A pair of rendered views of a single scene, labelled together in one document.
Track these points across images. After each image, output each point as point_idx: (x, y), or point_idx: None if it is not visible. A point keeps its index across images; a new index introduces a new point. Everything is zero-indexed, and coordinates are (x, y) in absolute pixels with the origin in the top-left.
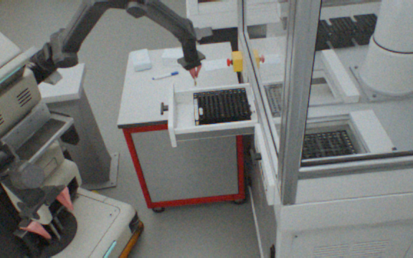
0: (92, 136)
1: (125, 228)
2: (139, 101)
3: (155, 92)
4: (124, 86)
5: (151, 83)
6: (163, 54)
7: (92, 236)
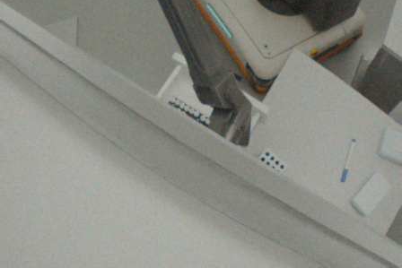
0: (379, 78)
1: (243, 55)
2: (321, 97)
3: (325, 127)
4: (364, 98)
5: (347, 134)
6: (381, 177)
7: (250, 18)
